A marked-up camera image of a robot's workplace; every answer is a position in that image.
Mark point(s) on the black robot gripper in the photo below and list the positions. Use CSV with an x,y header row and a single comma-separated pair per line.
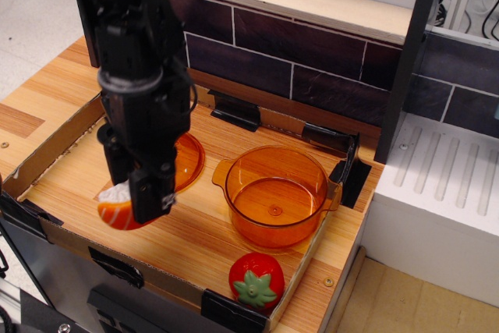
x,y
145,92

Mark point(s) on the salmon sushi toy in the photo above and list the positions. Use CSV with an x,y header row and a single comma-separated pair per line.
x,y
115,208

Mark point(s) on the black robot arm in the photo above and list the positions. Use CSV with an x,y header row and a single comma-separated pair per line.
x,y
155,15

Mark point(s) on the orange glass pot lid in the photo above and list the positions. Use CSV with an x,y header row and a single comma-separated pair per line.
x,y
189,162

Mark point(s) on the cardboard fence with black tape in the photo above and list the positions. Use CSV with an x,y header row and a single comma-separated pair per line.
x,y
172,275

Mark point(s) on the orange glass pot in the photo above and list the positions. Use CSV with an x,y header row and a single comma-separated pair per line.
x,y
277,196

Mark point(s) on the red toy strawberry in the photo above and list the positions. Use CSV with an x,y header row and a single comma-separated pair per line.
x,y
257,281

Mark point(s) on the white grooved sink drainboard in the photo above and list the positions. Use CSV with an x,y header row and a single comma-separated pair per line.
x,y
434,214

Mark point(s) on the dark vertical post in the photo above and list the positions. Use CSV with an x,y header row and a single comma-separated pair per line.
x,y
415,38

